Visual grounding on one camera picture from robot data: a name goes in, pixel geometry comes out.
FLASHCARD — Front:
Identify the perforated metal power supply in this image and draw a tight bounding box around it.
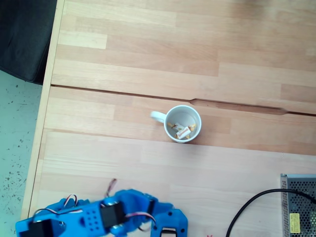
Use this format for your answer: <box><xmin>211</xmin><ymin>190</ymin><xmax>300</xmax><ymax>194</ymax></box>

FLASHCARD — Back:
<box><xmin>280</xmin><ymin>173</ymin><xmax>316</xmax><ymax>237</ymax></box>

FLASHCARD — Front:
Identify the light wooden board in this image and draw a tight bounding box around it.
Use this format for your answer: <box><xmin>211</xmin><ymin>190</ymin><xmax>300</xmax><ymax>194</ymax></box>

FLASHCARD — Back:
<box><xmin>33</xmin><ymin>130</ymin><xmax>316</xmax><ymax>237</ymax></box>

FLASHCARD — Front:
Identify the black power cable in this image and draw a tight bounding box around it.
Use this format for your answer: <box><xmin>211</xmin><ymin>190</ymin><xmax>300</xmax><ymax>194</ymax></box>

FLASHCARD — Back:
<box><xmin>226</xmin><ymin>189</ymin><xmax>316</xmax><ymax>237</ymax></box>

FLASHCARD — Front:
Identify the white yellow sweet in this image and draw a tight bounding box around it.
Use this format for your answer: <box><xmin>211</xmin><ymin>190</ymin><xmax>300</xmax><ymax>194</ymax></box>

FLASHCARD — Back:
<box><xmin>175</xmin><ymin>124</ymin><xmax>197</xmax><ymax>140</ymax></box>
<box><xmin>167</xmin><ymin>121</ymin><xmax>185</xmax><ymax>131</ymax></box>

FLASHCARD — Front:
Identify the white ceramic mug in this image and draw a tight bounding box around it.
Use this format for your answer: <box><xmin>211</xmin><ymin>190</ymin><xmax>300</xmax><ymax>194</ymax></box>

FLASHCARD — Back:
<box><xmin>150</xmin><ymin>105</ymin><xmax>202</xmax><ymax>144</ymax></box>

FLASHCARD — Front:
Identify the black cushion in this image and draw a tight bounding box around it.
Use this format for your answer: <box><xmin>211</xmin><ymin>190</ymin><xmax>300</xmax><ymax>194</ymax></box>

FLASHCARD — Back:
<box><xmin>0</xmin><ymin>0</ymin><xmax>58</xmax><ymax>86</ymax></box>

